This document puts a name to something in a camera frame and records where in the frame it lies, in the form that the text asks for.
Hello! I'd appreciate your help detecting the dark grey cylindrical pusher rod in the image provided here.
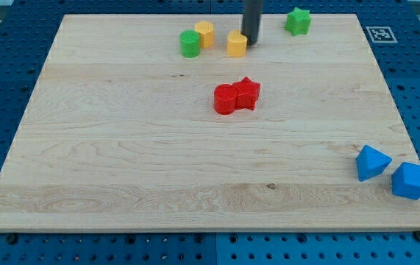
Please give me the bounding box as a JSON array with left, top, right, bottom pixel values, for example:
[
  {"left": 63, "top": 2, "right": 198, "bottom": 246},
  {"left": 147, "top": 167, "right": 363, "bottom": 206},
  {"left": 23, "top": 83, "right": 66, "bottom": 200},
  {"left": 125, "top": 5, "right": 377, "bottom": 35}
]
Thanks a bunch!
[{"left": 241, "top": 0, "right": 264, "bottom": 46}]

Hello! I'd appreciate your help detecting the white fiducial marker tag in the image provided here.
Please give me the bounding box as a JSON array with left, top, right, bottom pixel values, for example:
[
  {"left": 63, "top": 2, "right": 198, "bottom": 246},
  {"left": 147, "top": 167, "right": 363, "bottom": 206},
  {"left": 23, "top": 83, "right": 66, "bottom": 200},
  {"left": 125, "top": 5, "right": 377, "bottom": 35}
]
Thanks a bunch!
[{"left": 366, "top": 26, "right": 397, "bottom": 43}]

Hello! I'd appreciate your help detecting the red cylinder block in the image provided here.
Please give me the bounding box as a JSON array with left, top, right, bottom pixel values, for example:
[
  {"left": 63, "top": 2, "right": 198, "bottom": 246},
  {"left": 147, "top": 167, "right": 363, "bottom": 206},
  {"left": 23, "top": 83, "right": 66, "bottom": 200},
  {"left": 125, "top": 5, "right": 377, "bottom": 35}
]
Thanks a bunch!
[{"left": 213, "top": 84, "right": 237, "bottom": 115}]

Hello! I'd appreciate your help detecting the light wooden board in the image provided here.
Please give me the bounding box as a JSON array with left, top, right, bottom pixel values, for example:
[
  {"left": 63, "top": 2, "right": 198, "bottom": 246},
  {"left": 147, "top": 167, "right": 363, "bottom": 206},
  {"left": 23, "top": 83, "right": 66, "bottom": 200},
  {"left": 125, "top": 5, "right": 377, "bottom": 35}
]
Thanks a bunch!
[{"left": 0, "top": 14, "right": 420, "bottom": 233}]

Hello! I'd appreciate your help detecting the blue cube block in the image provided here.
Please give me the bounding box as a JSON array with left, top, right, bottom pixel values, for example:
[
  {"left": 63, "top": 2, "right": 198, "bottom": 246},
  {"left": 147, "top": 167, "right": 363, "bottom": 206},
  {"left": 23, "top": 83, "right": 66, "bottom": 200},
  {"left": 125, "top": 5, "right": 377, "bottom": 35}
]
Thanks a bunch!
[{"left": 391, "top": 162, "right": 420, "bottom": 200}]

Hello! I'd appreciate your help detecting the blue triangular block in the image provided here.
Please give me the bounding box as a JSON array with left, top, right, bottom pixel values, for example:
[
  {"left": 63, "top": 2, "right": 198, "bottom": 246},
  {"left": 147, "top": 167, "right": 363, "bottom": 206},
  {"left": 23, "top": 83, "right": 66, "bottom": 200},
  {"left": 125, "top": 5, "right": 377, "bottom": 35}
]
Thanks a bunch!
[{"left": 356, "top": 145, "right": 392, "bottom": 182}]

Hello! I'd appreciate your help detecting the red star block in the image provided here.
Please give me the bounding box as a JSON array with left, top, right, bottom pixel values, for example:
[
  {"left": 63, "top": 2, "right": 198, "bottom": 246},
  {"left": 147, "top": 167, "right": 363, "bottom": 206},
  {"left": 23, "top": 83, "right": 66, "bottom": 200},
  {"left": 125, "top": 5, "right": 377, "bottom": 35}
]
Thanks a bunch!
[{"left": 232, "top": 77, "right": 261, "bottom": 110}]

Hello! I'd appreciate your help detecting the green cylinder block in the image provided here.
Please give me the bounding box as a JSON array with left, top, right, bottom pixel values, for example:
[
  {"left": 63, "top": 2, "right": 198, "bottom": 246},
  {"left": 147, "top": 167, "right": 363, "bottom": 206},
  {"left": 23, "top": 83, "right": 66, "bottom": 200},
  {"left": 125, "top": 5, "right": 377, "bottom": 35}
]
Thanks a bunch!
[{"left": 179, "top": 30, "right": 200, "bottom": 58}]

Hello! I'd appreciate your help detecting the green star block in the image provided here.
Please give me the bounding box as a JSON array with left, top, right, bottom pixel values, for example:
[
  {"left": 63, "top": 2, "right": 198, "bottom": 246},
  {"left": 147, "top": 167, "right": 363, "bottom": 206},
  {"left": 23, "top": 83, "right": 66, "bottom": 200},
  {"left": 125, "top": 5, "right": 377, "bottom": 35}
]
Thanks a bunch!
[{"left": 285, "top": 7, "right": 311, "bottom": 36}]

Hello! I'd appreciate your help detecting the yellow hexagon block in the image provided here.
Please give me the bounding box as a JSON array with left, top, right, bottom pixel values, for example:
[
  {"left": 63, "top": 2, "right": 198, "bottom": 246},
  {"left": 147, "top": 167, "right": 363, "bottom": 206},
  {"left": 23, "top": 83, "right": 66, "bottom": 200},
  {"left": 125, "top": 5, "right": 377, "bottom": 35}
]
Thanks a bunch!
[{"left": 194, "top": 21, "right": 215, "bottom": 49}]

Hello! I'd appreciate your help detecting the yellow heart block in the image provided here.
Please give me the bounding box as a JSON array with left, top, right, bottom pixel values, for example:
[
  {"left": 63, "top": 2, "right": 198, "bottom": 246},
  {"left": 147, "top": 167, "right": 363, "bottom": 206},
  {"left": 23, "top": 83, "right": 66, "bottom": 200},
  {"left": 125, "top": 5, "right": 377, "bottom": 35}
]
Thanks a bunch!
[{"left": 227, "top": 29, "right": 247, "bottom": 57}]

